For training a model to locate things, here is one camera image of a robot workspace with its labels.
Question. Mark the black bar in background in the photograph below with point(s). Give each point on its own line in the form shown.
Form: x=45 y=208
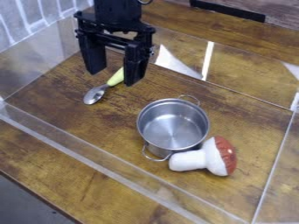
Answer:
x=229 y=10

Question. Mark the green handled metal spoon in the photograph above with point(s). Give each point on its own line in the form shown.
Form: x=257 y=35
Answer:
x=95 y=94

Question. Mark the clear acrylic enclosure wall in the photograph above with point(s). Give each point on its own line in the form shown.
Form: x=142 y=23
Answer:
x=77 y=154

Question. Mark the plush red white mushroom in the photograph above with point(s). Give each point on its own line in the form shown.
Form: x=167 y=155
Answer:
x=217 y=156

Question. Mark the small steel pot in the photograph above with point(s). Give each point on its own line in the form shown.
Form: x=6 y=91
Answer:
x=173 y=125

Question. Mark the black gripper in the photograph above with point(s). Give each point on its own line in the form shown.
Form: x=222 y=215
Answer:
x=114 y=25

